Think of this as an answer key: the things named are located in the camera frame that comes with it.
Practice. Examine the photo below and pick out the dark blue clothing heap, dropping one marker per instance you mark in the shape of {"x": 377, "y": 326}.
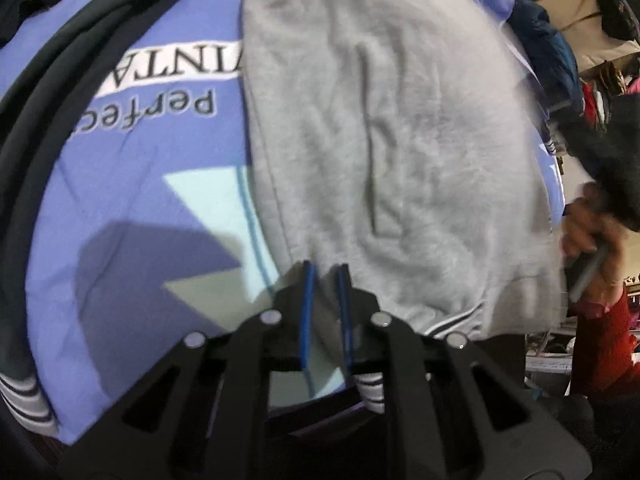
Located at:
{"x": 545, "y": 45}

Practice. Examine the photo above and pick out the red hanging cloth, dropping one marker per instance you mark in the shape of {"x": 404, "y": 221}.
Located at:
{"x": 592, "y": 105}

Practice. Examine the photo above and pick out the black bag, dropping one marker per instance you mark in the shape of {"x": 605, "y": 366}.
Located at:
{"x": 612, "y": 5}

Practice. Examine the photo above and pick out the blue printed bed sheet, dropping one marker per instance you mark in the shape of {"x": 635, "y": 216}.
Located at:
{"x": 150, "y": 210}

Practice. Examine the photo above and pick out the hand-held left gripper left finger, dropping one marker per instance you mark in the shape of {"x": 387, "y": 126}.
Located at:
{"x": 307, "y": 310}

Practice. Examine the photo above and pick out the person's right hand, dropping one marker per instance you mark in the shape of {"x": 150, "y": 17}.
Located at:
{"x": 580, "y": 225}

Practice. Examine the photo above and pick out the large cardboard box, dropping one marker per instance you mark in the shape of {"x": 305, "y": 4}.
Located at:
{"x": 570, "y": 10}

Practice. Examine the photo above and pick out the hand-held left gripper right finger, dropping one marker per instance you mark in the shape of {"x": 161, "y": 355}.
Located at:
{"x": 344, "y": 310}

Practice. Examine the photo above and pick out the grey sweatshirt with striped hem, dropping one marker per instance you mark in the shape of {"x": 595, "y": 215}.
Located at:
{"x": 400, "y": 135}

